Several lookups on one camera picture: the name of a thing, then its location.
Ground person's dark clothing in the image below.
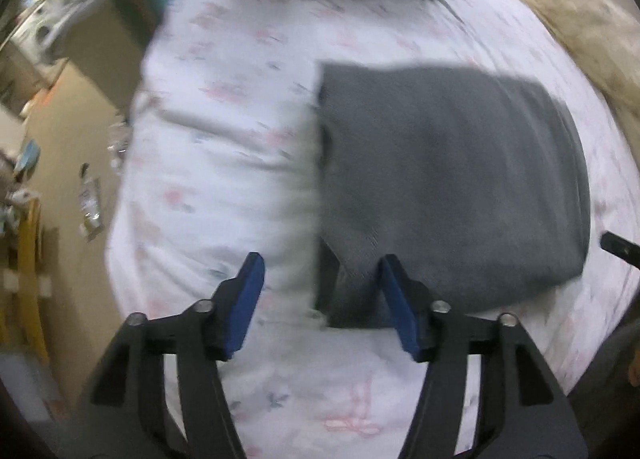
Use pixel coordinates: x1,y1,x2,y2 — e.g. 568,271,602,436
570,319,640,440

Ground grey pants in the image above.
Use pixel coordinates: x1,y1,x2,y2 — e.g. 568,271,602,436
314,61,593,330

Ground white floral bedsheet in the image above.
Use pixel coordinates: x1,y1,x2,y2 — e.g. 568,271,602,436
105,0,640,459

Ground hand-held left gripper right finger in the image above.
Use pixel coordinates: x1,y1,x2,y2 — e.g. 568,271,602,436
378,255,588,459

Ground yellow wooden chair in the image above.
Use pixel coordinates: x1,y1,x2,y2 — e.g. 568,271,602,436
0,199,51,365

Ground beige fluffy blanket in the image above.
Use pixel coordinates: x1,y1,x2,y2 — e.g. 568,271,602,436
450,0,640,140

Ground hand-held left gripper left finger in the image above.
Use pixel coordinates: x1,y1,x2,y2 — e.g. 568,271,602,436
77,252,266,459

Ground white washing machine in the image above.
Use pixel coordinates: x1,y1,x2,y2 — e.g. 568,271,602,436
15,0,68,64

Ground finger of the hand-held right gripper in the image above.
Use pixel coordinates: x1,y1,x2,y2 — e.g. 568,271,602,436
600,230,640,270

